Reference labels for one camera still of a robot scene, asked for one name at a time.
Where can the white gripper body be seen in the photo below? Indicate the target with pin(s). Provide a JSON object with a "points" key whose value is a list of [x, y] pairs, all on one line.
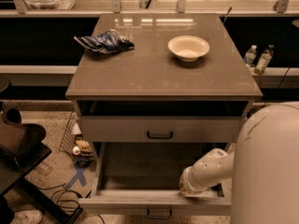
{"points": [[188, 182]]}

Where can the grey drawer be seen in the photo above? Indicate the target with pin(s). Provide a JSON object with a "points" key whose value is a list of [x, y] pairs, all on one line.
{"points": [[159, 129], [142, 179]]}

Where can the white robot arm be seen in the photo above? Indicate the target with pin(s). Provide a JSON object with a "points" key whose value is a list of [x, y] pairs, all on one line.
{"points": [[264, 168]]}

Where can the grey drawer cabinet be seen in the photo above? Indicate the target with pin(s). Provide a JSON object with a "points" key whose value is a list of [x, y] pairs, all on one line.
{"points": [[150, 81]]}

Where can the grey top drawer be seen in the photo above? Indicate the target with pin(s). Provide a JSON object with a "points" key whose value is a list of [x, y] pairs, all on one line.
{"points": [[159, 129]]}

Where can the blue tape cross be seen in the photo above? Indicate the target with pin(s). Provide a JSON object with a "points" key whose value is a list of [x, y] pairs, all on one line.
{"points": [[79, 176]]}

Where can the black stand leg left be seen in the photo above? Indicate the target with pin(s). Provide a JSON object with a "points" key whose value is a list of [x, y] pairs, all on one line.
{"points": [[75, 215]]}

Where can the white paper bowl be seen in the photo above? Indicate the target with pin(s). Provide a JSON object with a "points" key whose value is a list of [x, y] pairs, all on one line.
{"points": [[188, 48]]}

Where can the clear water bottle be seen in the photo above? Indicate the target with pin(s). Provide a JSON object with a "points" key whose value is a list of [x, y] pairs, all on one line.
{"points": [[250, 56]]}

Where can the blue chip bag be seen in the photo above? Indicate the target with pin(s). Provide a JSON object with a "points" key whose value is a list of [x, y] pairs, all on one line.
{"points": [[111, 41]]}

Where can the white sneaker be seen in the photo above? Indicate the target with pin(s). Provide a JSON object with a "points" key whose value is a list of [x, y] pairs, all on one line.
{"points": [[27, 217]]}

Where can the brown chair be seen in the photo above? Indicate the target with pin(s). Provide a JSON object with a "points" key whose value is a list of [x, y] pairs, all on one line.
{"points": [[18, 139]]}

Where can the wire mesh basket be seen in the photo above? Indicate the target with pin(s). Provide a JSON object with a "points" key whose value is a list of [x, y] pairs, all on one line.
{"points": [[69, 141]]}

